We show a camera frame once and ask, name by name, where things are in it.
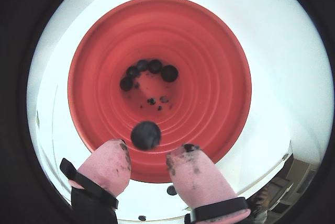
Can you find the large dark blueberry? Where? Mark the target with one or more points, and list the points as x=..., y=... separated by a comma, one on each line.
x=145, y=135

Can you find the small pale green leaf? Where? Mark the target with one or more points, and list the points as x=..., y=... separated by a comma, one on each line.
x=37, y=119

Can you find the red collapsible silicone cup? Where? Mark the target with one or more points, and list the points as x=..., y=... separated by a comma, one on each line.
x=104, y=51

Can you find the pink-sleeved gripper finger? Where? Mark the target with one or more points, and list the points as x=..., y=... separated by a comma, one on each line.
x=201, y=182
x=104, y=166

